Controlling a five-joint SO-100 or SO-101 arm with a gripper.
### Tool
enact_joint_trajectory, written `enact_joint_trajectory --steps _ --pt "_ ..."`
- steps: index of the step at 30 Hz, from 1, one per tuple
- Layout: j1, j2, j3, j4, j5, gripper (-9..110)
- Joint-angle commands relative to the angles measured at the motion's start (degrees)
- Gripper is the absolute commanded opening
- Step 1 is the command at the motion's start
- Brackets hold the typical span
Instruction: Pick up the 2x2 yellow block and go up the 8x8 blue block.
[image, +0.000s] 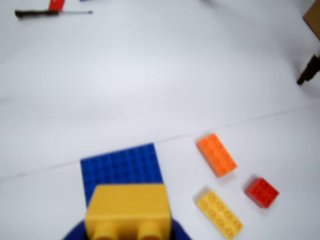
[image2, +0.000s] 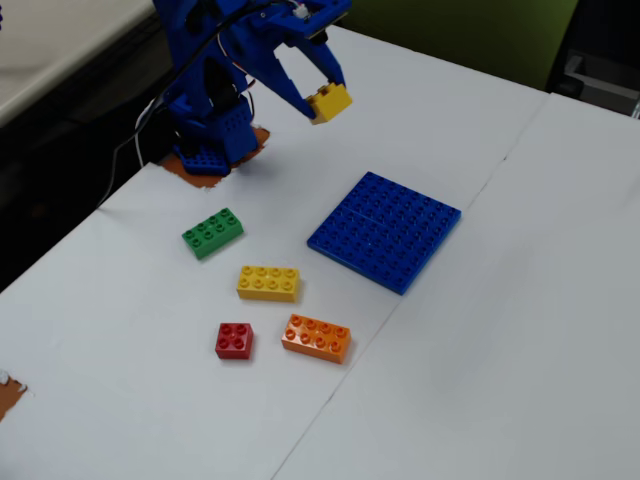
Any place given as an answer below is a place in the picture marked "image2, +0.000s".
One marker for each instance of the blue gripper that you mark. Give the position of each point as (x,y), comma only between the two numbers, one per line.
(286,64)

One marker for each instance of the yellow 2x2 toy block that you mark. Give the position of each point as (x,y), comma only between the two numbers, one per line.
(330,105)

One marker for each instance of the green chair back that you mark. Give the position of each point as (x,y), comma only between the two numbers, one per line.
(450,40)

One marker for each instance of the white background desk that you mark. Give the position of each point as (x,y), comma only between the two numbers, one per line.
(50,50)

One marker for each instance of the green 2x4 toy block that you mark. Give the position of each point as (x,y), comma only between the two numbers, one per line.
(212,232)

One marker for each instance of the white foam board sheet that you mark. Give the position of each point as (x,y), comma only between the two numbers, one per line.
(500,350)
(100,350)

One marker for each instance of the grey background box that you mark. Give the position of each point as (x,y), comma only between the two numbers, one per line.
(595,85)

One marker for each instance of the yellow 2x4 toy block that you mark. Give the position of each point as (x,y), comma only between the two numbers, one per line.
(267,282)

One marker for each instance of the blue 8x8 toy plate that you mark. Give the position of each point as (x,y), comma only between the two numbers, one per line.
(385,232)

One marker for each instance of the red 2x2 toy block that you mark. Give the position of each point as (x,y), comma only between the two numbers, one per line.
(233,340)

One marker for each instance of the orange 2x4 toy block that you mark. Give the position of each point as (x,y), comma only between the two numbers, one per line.
(315,337)

